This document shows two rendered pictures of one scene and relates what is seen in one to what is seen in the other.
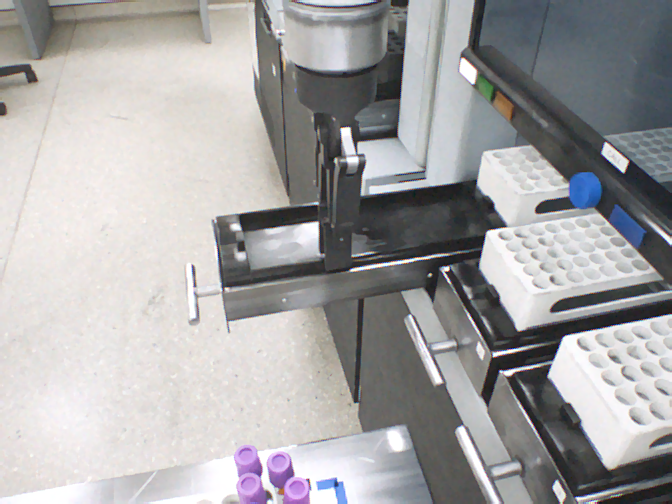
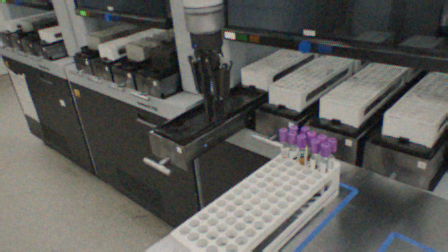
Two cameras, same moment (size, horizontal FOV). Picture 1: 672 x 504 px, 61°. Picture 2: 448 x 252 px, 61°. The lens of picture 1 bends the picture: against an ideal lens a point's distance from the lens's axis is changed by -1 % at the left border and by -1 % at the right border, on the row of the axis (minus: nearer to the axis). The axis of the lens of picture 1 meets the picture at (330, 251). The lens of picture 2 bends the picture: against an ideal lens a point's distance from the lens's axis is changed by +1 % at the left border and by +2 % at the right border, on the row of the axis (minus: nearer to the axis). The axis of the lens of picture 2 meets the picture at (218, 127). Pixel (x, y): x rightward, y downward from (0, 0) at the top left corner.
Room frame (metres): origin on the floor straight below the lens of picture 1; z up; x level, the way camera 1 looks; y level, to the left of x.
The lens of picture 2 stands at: (-0.25, 0.43, 1.26)
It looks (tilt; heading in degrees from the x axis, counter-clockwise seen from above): 28 degrees down; 329
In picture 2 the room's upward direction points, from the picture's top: 6 degrees counter-clockwise
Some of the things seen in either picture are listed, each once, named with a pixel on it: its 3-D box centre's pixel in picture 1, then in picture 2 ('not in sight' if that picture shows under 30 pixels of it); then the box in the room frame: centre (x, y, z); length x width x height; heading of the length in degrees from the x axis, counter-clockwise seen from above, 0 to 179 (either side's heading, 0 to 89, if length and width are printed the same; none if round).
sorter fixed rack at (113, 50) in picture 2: not in sight; (135, 44); (1.30, -0.12, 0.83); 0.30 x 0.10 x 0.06; 104
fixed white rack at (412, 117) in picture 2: not in sight; (430, 107); (0.17, -0.39, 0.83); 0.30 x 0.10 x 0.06; 104
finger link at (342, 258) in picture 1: (337, 243); (218, 111); (0.48, -0.01, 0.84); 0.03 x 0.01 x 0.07; 104
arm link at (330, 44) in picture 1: (335, 27); (204, 18); (0.50, 0.00, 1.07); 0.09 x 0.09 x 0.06
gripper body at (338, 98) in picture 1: (335, 105); (207, 50); (0.50, 0.00, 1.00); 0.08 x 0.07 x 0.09; 14
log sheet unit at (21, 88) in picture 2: (250, 34); (21, 95); (2.27, 0.32, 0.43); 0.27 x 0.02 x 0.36; 14
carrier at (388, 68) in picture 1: (383, 59); (162, 58); (0.98, -0.09, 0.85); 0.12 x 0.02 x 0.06; 14
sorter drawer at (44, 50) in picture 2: not in sight; (97, 34); (1.87, -0.12, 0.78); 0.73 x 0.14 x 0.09; 104
